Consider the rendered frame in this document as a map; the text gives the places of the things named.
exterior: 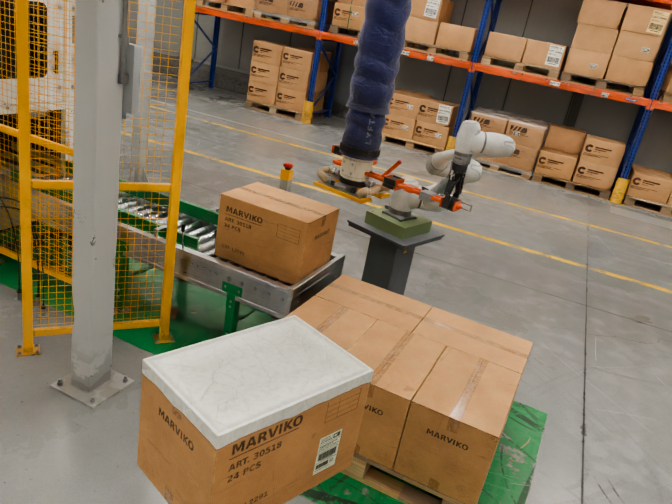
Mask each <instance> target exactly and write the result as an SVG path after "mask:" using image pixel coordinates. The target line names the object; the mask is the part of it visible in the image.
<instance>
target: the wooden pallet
mask: <svg viewBox="0 0 672 504"><path fill-rule="evenodd" d="M370 465H372V466H374V467H376V468H379V469H381V470H383V471H385V472H387V473H389V474H391V475H393V476H396V477H398V478H400V479H402V480H404V481H406V482H408V483H410V484H412V485H415V486H417V487H419V488H421V489H423V490H425V491H427V492H429V493H432V494H434V495H436V496H438V497H440V498H442V499H443V500H442V501H440V500H438V499H436V498H434V497H432V496H430V495H428V494H425V493H423V492H421V491H419V490H417V489H415V488H413V487H411V486H409V485H406V484H404V483H402V482H400V481H398V480H396V479H394V478H392V477H390V476H387V475H385V474H383V473H381V472H379V471H377V470H375V469H373V468H371V467H370ZM341 473H343V474H345V475H347V476H349V477H351V478H353V479H356V480H358V481H360V482H362V483H364V484H366V485H368V486H370V487H372V488H374V489H376V490H378V491H380V492H382V493H384V494H386V495H388V496H391V497H393V498H395V499H397V500H399V501H401V502H403V503H405V504H463V503H461V502H459V501H457V500H454V499H452V498H450V497H448V496H446V495H444V494H442V493H440V492H437V491H435V490H433V489H431V488H429V487H427V486H425V485H422V484H420V483H418V482H416V481H414V480H412V479H410V478H408V477H405V476H403V475H401V474H399V473H397V472H395V471H393V469H392V470H390V469H388V468H386V467H384V466H382V465H380V464H378V463H376V462H373V461H371V460H369V459H367V458H365V457H363V456H361V455H359V454H356V453H354V454H353V459H352V463H351V466H349V467H348V468H346V469H344V470H342V471H341Z"/></svg>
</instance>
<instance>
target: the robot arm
mask: <svg viewBox="0 0 672 504"><path fill-rule="evenodd" d="M480 129H481V128H480V125H479V123H478V122H477V121H473V120H465V121H463V122H462V124H461V126H460V128H459V130H458V133H457V136H456V140H455V149H451V150H446V151H443V152H438V153H435V154H433V155H431V156H430V157H429V158H428V160H427V162H426V170H427V172H428V173H429V174H431V175H436V176H440V177H443V178H442V179H441V180H440V181H439V182H438V183H437V184H433V185H430V186H427V187H426V188H428V189H429V191H432V192H435V193H440V194H443V195H445V199H444V203H443V207H439V204H440V203H439V202H436V201H435V202H432V203H428V202H425V201H423V200H420V199H418V198H419V195H417V194H414V193H412V194H411V193H408V192H406V191H403V190H404V189H400V190H396V191H394V190H393V193H392V197H391V203H390V205H387V204H386V205H385V208H386V209H387V210H382V213H384V214H386V215H388V216H390V217H392V218H394V219H396V220H398V221H400V222H403V221H406V220H411V219H416V218H417V217H416V216H415V215H413V214H411V213H412V209H416V208H418V209H422V210H426V211H432V212H443V211H446V210H447V209H448V207H449V204H450V200H451V193H452V191H453V190H454V189H455V192H454V194H453V197H455V198H459V194H461V193H462V189H463V184H466V183H473V182H476V181H478V180H479V179H480V177H481V174H482V166H481V165H480V163H478V162H477V161H475V160H473V159H471V158H479V157H487V158H500V157H508V156H511V155H512V154H513V153H514V150H515V142H514V140H513V139H512V138H511V137H509V136H506V135H503V134H498V133H491V132H482V131H480ZM401 178H405V181H404V183H406V184H412V185H415V186H417V187H418V188H419V189H422V186H420V185H419V183H418V181H417V180H416V179H415V178H413V177H410V176H403V177H401Z"/></svg>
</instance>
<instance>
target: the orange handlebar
mask: <svg viewBox="0 0 672 504"><path fill-rule="evenodd" d="M332 162H333V163H334V164H336V165H339V166H341V164H342V160H340V159H333V161H332ZM370 172H371V173H369V172H365V173H364V174H365V175H366V176H369V177H371V178H374V179H377V180H379V181H382V182H383V179H384V178H383V177H380V176H381V174H378V173H376V172H373V171H370ZM372 173H374V174H372ZM375 174H377V175H375ZM378 175H379V176H378ZM397 187H398V188H401V189H404V190H403V191H406V192H408V193H411V194H412V193H414V194H417V195H419V194H420V191H422V189H419V188H418V187H417V186H415V185H412V184H406V183H403V182H402V183H401V184H399V183H398V184H397ZM431 200H433V201H436V202H439V203H440V200H441V196H439V195H435V196H432V197H431Z"/></svg>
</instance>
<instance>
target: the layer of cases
mask: <svg viewBox="0 0 672 504"><path fill-rule="evenodd" d="M293 315H296V316H297V317H299V318H300V319H301V320H303V321H304V322H306V323H307V324H308V325H310V326H311V327H313V328H314V329H316V330H317V331H318V332H320V333H321V334H323V335H324V336H326V337H327V338H328V339H330V340H331V341H333V342H334V343H336V344H337V345H338V346H340V347H341V348H343V349H344V350H346V351H347V352H348V353H350V354H351V355H353V356H354V357H356V358H357V359H358V360H360V361H361V362H363V363H364V364H365V365H367V366H368V367H370V368H371V369H373V370H374V372H373V376H372V381H371V384H370V386H369V391H368V395H367V399H366V403H365V408H364V412H363V416H362V420H361V425H360V429H359V433H358V437H357V442H356V446H355V450H354V453H356V454H359V455H361V456H363V457H365V458H367V459H369V460H371V461H373V462H376V463H378V464H380V465H382V466H384V467H386V468H388V469H390V470H392V469H393V471H395V472H397V473H399V474H401V475H403V476H405V477H408V478H410V479H412V480H414V481H416V482H418V483H420V484H422V485H425V486H427V487H429V488H431V489H433V490H435V491H437V492H440V493H442V494H444V495H446V496H448V497H450V498H452V499H454V500H457V501H459V502H461V503H463V504H477V501H478V498H479V495H480V492H481V490H482V487H483V484H484V481H485V478H486V476H487V473H488V470H489V467H490V464H491V462H492V459H493V456H494V453H495V450H496V448H497V445H498V442H499V439H500V436H501V434H502V431H503V428H504V425H505V422H506V419H507V417H508V414H509V411H510V408H511V405H512V403H513V400H514V397H515V394H516V391H517V388H518V385H519V382H520V380H521V377H522V374H523V371H524V368H525V365H526V362H527V359H528V356H529V354H530V351H531V348H532V345H533V342H530V341H527V340H525V339H522V338H519V337H516V336H514V335H511V334H508V333H505V332H502V331H500V330H497V329H494V328H491V327H489V326H486V325H483V324H480V323H477V322H475V321H472V320H469V319H466V318H464V317H461V316H458V315H455V314H452V313H450V312H447V311H444V310H441V309H439V308H436V307H433V308H432V306H430V305H427V304H425V303H422V302H419V301H416V300H414V299H411V298H408V297H405V296H402V295H400V294H397V293H394V292H391V291H389V290H386V289H383V288H380V287H377V286H375V285H372V284H369V283H366V282H364V281H361V280H358V279H355V278H352V277H350V276H347V275H344V274H343V275H342V276H340V277H339V278H338V279H336V280H335V281H334V282H332V283H331V284H329V285H328V286H327V287H325V288H324V289H323V290H321V291H320V292H319V293H317V294H316V295H315V296H313V297H312V298H310V299H309V300H308V301H306V302H305V303H304V304H302V305H301V306H300V307H298V308H297V309H295V310H294V311H293V312H291V313H290V314H289V315H287V316H286V317H285V318H287V317H290V316H293ZM393 467H394V468H393Z"/></svg>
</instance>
